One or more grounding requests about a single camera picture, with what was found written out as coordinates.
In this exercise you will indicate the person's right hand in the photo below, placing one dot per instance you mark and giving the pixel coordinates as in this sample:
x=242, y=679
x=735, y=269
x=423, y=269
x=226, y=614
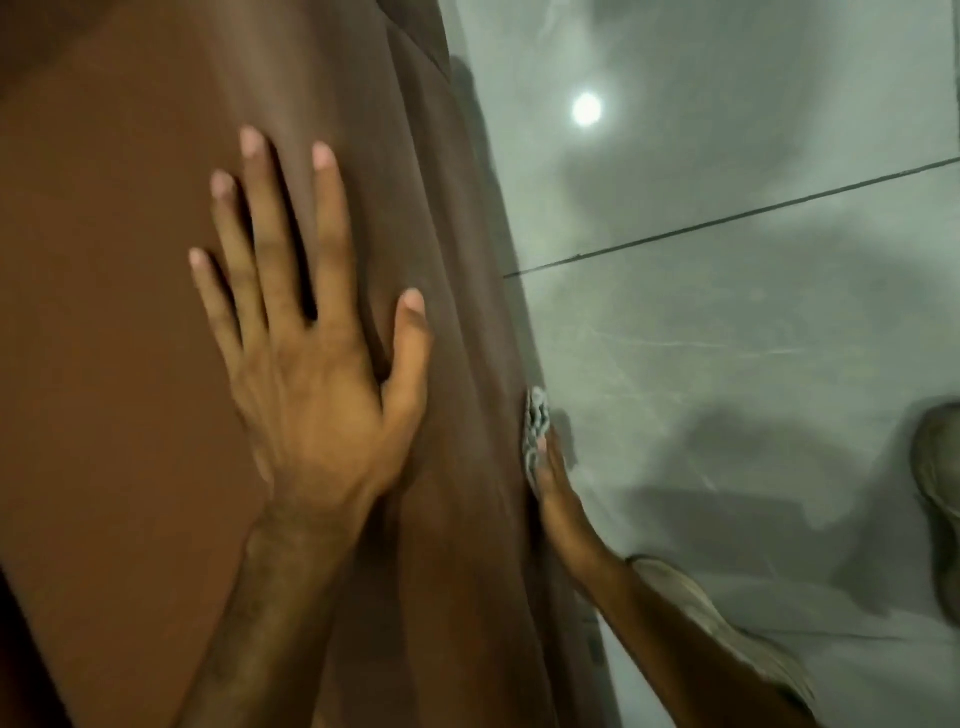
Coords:
x=561, y=499

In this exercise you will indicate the person's left hand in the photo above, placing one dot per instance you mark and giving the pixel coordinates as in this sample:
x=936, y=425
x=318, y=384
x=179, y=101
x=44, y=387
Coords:
x=315, y=405

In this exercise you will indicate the person's left middle finger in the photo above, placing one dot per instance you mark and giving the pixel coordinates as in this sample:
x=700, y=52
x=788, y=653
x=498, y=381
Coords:
x=268, y=225

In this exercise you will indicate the person's right fingers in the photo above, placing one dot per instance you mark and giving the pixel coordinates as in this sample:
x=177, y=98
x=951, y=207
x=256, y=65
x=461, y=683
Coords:
x=546, y=461

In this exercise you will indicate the person's left thumb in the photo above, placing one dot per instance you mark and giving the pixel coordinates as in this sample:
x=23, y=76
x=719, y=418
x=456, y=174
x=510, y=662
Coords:
x=409, y=352

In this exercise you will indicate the person's left little finger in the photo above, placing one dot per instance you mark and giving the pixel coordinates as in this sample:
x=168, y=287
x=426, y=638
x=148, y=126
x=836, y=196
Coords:
x=217, y=304

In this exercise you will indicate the grey patterned cloth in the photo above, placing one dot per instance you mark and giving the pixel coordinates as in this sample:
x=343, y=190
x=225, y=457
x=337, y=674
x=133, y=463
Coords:
x=535, y=420

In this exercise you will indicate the brown bed sheet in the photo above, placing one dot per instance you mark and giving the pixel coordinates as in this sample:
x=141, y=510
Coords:
x=135, y=360

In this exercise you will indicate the person's right forearm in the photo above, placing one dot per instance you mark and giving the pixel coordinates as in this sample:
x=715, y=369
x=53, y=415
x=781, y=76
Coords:
x=675, y=660

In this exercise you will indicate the person's left forearm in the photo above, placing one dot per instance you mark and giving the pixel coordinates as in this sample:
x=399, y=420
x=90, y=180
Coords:
x=262, y=622

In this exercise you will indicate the beige shoe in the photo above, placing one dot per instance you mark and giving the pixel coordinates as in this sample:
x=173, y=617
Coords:
x=939, y=487
x=739, y=637

